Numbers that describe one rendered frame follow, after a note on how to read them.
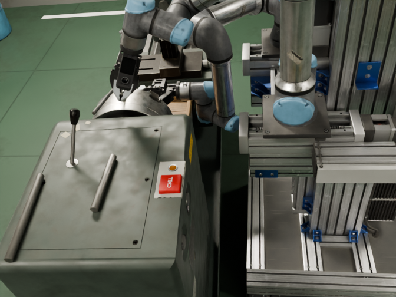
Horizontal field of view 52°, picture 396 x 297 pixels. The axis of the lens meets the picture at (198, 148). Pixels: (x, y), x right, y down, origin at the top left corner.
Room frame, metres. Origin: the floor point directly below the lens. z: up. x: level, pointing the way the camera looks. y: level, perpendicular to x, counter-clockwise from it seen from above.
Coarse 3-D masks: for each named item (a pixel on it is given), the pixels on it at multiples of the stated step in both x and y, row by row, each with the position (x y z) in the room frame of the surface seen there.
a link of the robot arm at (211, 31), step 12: (204, 24) 1.31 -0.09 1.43; (216, 24) 1.31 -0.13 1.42; (204, 36) 1.28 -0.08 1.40; (216, 36) 1.28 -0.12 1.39; (228, 36) 1.31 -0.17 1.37; (204, 48) 1.28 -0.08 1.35; (216, 48) 1.26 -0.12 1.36; (228, 48) 1.27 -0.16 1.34; (216, 60) 1.26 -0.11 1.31; (228, 60) 1.26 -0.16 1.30; (216, 72) 1.27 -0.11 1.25; (228, 72) 1.27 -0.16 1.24; (216, 84) 1.28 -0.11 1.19; (228, 84) 1.27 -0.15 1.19; (216, 96) 1.28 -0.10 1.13; (228, 96) 1.27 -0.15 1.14; (216, 108) 1.30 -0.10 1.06; (228, 108) 1.27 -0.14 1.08; (216, 120) 1.30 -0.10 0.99; (228, 120) 1.27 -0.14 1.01
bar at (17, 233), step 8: (40, 176) 0.85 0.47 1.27; (40, 184) 0.83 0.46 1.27; (32, 192) 0.79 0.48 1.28; (32, 200) 0.77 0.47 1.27; (24, 208) 0.74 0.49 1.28; (24, 216) 0.71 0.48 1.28; (24, 224) 0.69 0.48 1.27; (16, 232) 0.66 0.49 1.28; (16, 240) 0.64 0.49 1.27; (8, 248) 0.62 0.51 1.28; (16, 248) 0.62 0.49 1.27; (8, 256) 0.59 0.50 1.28
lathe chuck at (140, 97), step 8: (104, 96) 1.29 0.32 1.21; (112, 96) 1.26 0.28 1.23; (136, 96) 1.23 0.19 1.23; (144, 96) 1.24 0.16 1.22; (104, 104) 1.23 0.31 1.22; (144, 104) 1.20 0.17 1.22; (152, 104) 1.21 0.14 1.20; (160, 104) 1.23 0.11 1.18; (160, 112) 1.20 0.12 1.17; (168, 112) 1.23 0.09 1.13
